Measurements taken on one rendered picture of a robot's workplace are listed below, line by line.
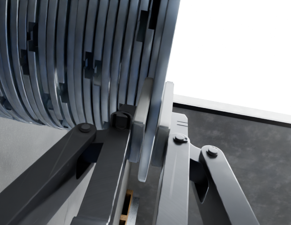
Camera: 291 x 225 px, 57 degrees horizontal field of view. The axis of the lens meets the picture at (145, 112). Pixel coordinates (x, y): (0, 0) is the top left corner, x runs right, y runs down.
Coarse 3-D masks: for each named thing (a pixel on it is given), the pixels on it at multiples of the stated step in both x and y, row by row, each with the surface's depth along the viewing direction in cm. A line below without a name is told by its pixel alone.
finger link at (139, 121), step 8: (144, 80) 21; (152, 80) 21; (144, 88) 19; (144, 96) 18; (144, 104) 17; (136, 112) 16; (144, 112) 16; (136, 120) 15; (144, 120) 16; (136, 128) 15; (144, 128) 16; (136, 136) 16; (136, 144) 16; (136, 152) 16; (136, 160) 17
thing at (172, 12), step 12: (168, 0) 17; (180, 0) 17; (168, 12) 17; (168, 24) 17; (168, 36) 17; (168, 48) 17; (168, 60) 17; (156, 72) 17; (156, 84) 18; (156, 96) 18; (156, 108) 18; (156, 120) 19; (144, 144) 20; (144, 156) 21; (144, 168) 22; (144, 180) 28
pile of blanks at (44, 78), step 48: (0, 0) 23; (48, 0) 24; (96, 0) 23; (144, 0) 23; (0, 48) 25; (48, 48) 24; (96, 48) 24; (144, 48) 24; (0, 96) 29; (48, 96) 29; (96, 96) 27
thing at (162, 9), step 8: (160, 0) 23; (160, 8) 23; (160, 16) 23; (160, 24) 23; (160, 32) 23; (160, 40) 23; (152, 48) 24; (152, 56) 24; (152, 64) 24; (152, 72) 24
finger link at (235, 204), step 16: (208, 160) 14; (224, 160) 14; (208, 176) 13; (224, 176) 13; (208, 192) 13; (224, 192) 12; (240, 192) 12; (208, 208) 13; (224, 208) 11; (240, 208) 11; (208, 224) 13; (224, 224) 11; (240, 224) 10; (256, 224) 11
